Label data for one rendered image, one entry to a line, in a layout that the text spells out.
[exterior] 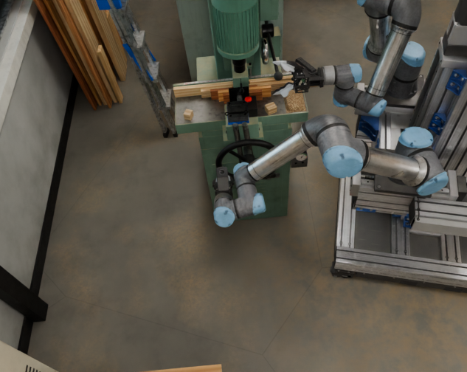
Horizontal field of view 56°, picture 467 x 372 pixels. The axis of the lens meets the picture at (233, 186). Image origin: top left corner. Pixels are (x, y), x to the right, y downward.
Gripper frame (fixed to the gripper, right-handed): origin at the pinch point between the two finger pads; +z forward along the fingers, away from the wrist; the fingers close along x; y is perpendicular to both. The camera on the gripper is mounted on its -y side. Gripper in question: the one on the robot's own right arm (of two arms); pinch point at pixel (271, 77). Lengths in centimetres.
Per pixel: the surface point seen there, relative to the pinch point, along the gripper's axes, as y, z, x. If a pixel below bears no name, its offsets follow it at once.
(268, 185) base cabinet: -10, 1, 76
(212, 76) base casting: -45, 26, 26
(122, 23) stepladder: -76, 72, 8
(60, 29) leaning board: -117, 122, 28
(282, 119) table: -3.3, -4.9, 25.0
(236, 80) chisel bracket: -12.5, 14.2, 8.3
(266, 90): -14.1, 0.8, 16.0
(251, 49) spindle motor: -8.1, 7.4, -8.6
